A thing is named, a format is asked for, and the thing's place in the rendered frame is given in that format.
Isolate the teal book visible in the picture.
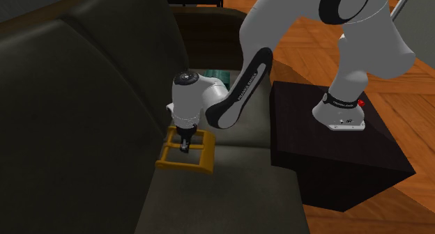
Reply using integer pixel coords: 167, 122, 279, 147
203, 69, 231, 91

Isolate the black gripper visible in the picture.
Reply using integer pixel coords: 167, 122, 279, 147
176, 123, 198, 154

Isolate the dark olive sofa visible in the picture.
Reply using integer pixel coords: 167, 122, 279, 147
0, 0, 311, 234

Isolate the yellow frame rack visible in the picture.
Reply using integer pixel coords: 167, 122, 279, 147
155, 125, 217, 175

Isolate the dark robot stand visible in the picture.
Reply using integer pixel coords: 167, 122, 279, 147
270, 80, 417, 212

